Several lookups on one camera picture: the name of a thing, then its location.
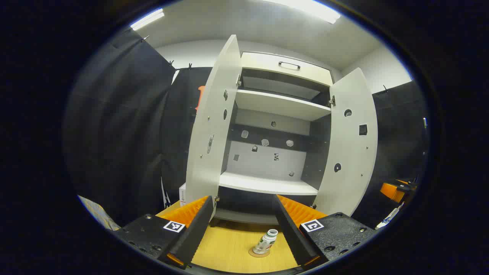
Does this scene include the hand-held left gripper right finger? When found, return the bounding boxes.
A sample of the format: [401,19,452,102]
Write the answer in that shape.
[272,194,377,268]

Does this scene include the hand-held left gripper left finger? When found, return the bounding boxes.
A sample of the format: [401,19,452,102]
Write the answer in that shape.
[113,196,214,270]

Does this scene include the white plastic bottle green label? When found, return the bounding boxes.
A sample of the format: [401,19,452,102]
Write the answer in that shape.
[252,229,279,256]

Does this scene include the white cabinet door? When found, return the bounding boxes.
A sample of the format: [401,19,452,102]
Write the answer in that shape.
[313,68,379,217]

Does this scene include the round brown coaster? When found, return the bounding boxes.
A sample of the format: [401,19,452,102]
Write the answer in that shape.
[248,246,271,258]

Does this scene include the white cabinet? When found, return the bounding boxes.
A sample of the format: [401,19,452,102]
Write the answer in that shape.
[216,52,335,225]

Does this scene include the plaid cloth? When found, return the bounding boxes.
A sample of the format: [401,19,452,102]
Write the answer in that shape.
[78,195,121,231]

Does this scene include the black backdrop cloth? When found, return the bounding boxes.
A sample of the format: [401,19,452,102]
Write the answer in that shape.
[63,27,428,230]

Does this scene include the cream cabinet drawer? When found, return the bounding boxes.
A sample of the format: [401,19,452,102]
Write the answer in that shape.
[241,52,334,87]

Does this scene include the ceiling strip light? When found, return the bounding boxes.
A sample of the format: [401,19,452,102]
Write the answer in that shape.
[130,8,165,31]

